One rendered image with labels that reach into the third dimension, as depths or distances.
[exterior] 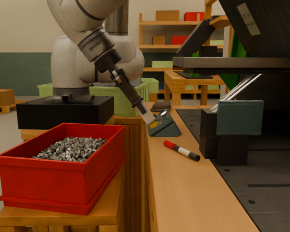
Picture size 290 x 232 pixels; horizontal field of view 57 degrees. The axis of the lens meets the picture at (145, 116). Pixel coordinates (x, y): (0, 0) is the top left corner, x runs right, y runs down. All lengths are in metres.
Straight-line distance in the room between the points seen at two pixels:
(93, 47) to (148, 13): 7.12
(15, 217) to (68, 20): 0.48
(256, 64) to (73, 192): 0.44
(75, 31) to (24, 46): 7.78
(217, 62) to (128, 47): 0.70
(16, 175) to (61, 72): 0.59
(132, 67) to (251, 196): 0.81
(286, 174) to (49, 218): 0.50
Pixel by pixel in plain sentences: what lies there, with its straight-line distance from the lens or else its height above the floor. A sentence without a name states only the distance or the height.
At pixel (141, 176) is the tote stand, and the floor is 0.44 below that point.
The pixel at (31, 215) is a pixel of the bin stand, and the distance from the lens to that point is 0.66.
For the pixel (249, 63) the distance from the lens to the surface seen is 0.52.
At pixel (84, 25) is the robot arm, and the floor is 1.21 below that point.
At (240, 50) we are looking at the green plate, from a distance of 0.76.
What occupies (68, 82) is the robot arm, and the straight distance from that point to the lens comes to 1.14.
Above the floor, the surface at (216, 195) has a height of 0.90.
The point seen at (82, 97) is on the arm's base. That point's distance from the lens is 1.14.
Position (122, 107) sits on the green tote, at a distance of 1.55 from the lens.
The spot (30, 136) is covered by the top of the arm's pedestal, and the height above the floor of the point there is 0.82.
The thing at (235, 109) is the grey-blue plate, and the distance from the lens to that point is 0.59.
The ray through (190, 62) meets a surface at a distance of 0.49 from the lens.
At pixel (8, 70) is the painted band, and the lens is 8.74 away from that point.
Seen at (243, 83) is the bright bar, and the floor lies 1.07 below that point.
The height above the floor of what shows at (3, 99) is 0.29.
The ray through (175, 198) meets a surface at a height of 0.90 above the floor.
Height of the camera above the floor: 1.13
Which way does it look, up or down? 12 degrees down
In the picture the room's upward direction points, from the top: straight up
